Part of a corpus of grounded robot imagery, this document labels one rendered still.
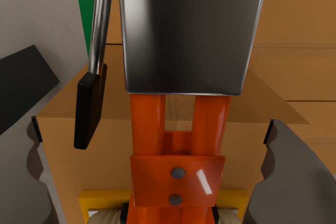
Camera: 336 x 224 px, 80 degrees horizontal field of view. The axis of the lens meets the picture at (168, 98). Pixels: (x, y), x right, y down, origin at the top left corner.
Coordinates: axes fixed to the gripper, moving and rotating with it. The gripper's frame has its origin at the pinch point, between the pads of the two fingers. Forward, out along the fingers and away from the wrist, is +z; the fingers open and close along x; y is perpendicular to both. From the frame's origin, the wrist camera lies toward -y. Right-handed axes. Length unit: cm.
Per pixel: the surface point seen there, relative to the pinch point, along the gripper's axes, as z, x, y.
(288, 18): 53, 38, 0
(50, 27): 107, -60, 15
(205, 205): -1.3, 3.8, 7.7
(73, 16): 107, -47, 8
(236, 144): 12.9, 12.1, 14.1
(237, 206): 11.1, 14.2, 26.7
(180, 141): 1.3, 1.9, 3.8
